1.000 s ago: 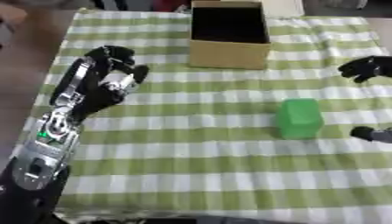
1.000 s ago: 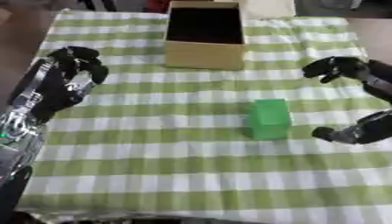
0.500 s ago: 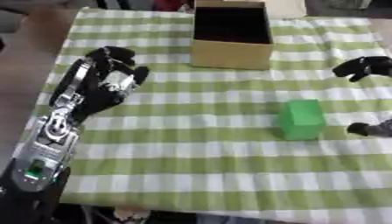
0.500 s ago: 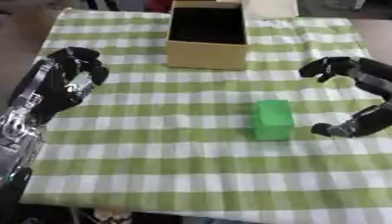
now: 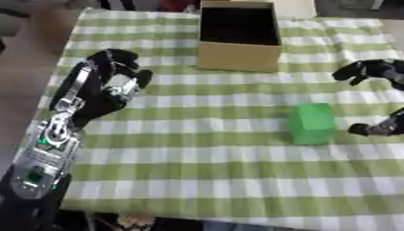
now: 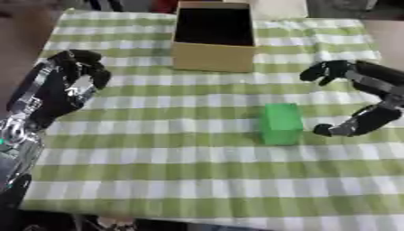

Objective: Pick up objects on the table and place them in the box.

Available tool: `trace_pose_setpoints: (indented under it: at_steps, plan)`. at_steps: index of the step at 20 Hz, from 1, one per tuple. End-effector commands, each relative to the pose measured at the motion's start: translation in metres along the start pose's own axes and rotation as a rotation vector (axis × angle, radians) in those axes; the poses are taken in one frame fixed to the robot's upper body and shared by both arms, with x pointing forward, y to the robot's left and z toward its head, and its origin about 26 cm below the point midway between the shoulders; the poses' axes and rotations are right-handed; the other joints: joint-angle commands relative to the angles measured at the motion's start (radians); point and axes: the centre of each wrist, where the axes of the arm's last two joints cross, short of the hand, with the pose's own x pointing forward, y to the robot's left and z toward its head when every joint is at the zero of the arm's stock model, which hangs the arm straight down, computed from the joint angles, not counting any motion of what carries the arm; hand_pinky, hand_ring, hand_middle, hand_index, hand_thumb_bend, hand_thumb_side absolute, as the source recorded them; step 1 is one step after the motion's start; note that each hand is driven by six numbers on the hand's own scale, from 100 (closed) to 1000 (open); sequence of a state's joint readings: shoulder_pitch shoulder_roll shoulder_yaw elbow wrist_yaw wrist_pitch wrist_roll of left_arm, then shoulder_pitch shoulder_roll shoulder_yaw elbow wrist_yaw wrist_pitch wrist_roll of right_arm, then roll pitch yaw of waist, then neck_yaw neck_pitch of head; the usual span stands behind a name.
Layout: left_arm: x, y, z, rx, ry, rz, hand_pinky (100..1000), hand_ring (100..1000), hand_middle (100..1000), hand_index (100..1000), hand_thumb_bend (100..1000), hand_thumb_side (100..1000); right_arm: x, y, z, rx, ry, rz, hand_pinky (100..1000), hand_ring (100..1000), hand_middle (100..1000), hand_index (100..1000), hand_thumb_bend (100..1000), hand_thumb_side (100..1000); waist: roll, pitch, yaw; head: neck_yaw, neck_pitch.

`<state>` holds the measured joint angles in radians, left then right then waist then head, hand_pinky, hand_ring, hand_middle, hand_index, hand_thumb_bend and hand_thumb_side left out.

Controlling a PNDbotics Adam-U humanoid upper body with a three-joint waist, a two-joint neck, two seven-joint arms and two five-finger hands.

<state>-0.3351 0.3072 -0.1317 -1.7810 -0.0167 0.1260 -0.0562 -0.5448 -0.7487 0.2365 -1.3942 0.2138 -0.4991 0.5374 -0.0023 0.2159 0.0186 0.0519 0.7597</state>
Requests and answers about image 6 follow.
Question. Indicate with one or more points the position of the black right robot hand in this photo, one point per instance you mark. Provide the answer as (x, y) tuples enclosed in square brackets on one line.
[(376, 81)]

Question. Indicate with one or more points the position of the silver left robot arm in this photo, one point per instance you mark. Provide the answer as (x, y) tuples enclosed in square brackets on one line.
[(16, 156)]

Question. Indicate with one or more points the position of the green rectangular block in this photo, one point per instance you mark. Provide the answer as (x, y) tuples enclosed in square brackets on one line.
[(282, 124)]

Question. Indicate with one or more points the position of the tan cardboard box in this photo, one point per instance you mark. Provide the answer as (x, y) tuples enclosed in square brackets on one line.
[(214, 39)]

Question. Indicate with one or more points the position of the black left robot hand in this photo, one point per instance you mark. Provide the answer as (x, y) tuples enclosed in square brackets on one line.
[(52, 90)]

